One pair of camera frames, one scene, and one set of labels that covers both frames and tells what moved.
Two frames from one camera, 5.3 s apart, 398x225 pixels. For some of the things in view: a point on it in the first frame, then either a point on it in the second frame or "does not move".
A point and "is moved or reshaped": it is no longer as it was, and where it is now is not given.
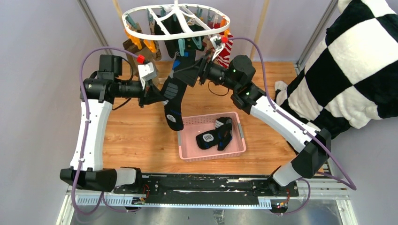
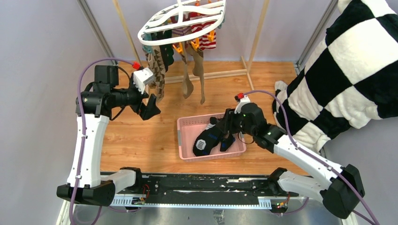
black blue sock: [173, 90] → [207, 139]
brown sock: [148, 54] → [187, 86]
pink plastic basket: [194, 125] does not move
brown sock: [136, 47] → [198, 70]
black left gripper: [153, 94] → [145, 111]
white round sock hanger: [176, 5] → [182, 14]
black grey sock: [222, 136] is moved or reshaped
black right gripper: [201, 69] → [230, 117]
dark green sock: [171, 26] → [167, 49]
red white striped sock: [224, 56] → [208, 41]
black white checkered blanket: [352, 81] does not move
